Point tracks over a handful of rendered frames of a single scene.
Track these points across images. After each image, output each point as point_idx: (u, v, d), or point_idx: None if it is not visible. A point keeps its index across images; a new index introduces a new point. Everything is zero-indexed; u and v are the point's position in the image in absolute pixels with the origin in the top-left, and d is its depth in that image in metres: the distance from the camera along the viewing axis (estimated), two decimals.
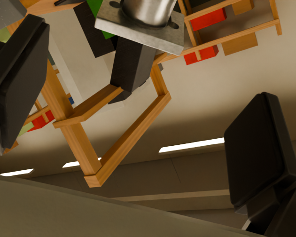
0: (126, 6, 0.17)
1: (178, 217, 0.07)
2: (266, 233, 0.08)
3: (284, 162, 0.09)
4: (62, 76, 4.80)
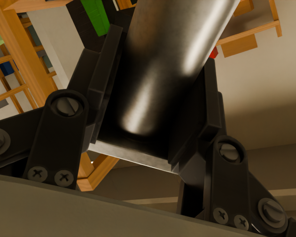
0: (110, 111, 0.12)
1: (178, 217, 0.07)
2: (205, 205, 0.08)
3: (206, 114, 0.09)
4: (59, 78, 4.73)
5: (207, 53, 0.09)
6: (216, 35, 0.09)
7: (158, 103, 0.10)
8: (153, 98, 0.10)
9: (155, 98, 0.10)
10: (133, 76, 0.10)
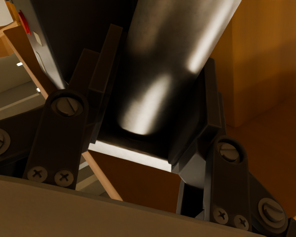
0: (110, 111, 0.12)
1: (178, 217, 0.07)
2: (205, 205, 0.08)
3: (206, 114, 0.09)
4: None
5: (207, 53, 0.09)
6: (216, 36, 0.09)
7: (158, 103, 0.10)
8: (153, 98, 0.10)
9: (155, 98, 0.10)
10: (133, 76, 0.10)
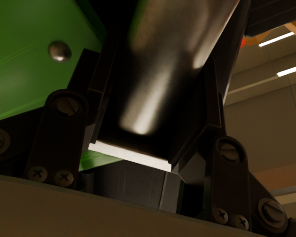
0: (110, 111, 0.12)
1: (178, 217, 0.07)
2: (205, 205, 0.08)
3: (206, 114, 0.09)
4: None
5: (206, 52, 0.09)
6: (216, 35, 0.09)
7: (158, 103, 0.10)
8: (153, 98, 0.10)
9: (155, 98, 0.10)
10: (133, 76, 0.10)
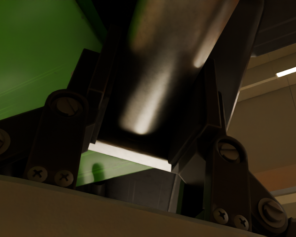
0: (110, 111, 0.12)
1: (178, 217, 0.07)
2: (205, 205, 0.08)
3: (206, 114, 0.09)
4: None
5: (206, 52, 0.09)
6: (215, 35, 0.09)
7: (158, 103, 0.10)
8: (153, 98, 0.10)
9: (155, 98, 0.10)
10: (133, 76, 0.10)
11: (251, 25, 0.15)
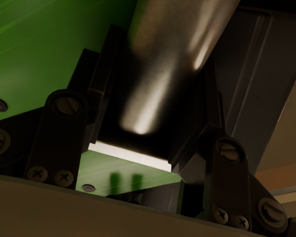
0: (110, 111, 0.12)
1: (178, 217, 0.07)
2: (205, 205, 0.08)
3: (206, 114, 0.09)
4: None
5: (207, 53, 0.09)
6: (216, 35, 0.09)
7: (158, 103, 0.10)
8: (153, 98, 0.10)
9: (155, 98, 0.10)
10: (133, 76, 0.10)
11: None
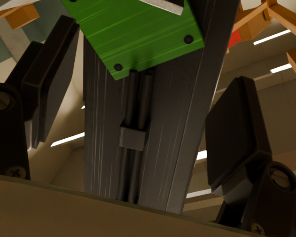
0: None
1: (178, 217, 0.07)
2: (243, 219, 0.08)
3: (254, 140, 0.09)
4: None
5: None
6: None
7: None
8: None
9: None
10: None
11: None
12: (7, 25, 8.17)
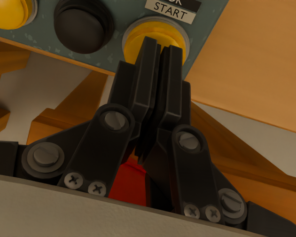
0: None
1: (178, 217, 0.07)
2: (174, 204, 0.08)
3: (166, 103, 0.09)
4: None
5: None
6: None
7: None
8: None
9: None
10: None
11: None
12: None
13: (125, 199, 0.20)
